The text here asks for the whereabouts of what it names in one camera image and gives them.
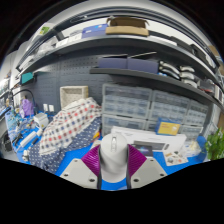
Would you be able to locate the green potted plant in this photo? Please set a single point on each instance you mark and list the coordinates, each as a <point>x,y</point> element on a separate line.
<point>216,145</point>

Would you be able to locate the small black box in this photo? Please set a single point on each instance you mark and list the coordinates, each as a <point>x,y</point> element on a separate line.
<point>145,151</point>

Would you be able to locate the red and blue checkered cloth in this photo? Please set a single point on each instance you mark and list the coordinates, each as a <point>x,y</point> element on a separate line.
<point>71,123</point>

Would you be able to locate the yellow box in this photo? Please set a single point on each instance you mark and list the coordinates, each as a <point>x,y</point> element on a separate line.
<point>168,127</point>

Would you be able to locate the long white keyboard box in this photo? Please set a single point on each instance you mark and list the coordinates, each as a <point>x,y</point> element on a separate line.
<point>150,136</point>

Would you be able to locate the purple object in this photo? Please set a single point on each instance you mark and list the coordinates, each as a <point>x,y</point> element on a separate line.
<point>27,107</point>

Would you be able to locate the small white device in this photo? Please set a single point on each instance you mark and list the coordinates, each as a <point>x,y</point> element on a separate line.
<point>41,120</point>

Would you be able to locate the grey plastic drawer cabinet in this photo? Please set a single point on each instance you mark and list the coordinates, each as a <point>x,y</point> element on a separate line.
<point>125,103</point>
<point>170,106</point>
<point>196,116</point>

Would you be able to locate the printed picture sheet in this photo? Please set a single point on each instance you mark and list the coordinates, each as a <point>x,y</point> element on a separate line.
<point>175,159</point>

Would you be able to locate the white computer mouse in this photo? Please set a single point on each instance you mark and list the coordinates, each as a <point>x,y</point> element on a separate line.
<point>113,156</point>

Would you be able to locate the white wicker basket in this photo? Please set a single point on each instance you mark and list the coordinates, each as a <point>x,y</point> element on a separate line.
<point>74,96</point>

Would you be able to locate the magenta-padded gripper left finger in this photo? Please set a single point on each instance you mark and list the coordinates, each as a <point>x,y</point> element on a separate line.
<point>80,171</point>

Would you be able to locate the small white packet box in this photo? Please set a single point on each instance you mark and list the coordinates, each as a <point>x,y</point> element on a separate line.
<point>193,149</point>

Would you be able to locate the dark wall shelf unit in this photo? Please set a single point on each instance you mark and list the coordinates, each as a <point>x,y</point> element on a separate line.
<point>133,40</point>

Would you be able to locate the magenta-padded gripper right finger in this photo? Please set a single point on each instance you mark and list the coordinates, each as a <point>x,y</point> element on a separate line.
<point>146,171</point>

